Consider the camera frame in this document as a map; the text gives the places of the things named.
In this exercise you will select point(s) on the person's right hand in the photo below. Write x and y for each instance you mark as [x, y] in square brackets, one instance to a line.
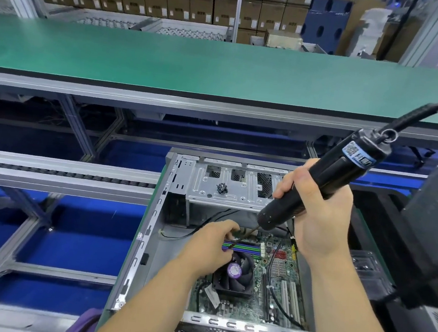
[323, 218]

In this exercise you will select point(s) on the person's left hand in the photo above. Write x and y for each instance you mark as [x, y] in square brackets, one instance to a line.
[206, 248]

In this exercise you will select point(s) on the grey metal computer case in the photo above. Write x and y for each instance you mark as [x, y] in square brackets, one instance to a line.
[169, 198]

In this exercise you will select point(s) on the green motherboard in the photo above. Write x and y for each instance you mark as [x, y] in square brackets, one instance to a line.
[280, 287]

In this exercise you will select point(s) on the person's left forearm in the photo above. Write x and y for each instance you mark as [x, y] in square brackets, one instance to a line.
[141, 308]

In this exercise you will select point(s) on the clear plastic screw tray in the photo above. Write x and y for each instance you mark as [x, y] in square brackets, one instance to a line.
[375, 275]

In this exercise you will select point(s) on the green conveyor belt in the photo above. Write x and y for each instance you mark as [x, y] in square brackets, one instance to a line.
[137, 58]

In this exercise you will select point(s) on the grey flat metal rail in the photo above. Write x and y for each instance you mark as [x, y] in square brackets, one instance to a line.
[54, 174]

